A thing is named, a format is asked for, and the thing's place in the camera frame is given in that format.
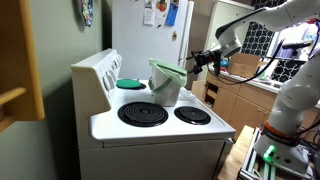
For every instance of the yellow fridge magnet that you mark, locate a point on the yellow fridge magnet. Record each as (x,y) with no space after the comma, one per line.
(174,36)

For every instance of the white bin with green lid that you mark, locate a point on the white bin with green lid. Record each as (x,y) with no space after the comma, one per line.
(166,81)

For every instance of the colourful decorative wall plate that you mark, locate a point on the colourful decorative wall plate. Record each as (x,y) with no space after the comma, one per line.
(87,11)

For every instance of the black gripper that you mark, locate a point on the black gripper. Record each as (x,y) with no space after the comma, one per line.
(205,58)

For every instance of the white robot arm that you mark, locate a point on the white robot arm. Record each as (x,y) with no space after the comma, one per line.
(279,143)

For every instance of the wooden kitchen cabinets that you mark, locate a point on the wooden kitchen cabinets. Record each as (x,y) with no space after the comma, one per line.
(238,105)

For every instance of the white electric stove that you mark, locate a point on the white electric stove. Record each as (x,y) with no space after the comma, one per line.
(123,135)

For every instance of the blue kettle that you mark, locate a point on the blue kettle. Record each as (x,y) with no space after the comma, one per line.
(224,62)

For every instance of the cardboard box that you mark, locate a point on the cardboard box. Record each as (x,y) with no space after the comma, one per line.
(244,65)

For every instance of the white refrigerator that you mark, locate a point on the white refrigerator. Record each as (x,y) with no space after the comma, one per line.
(143,29)

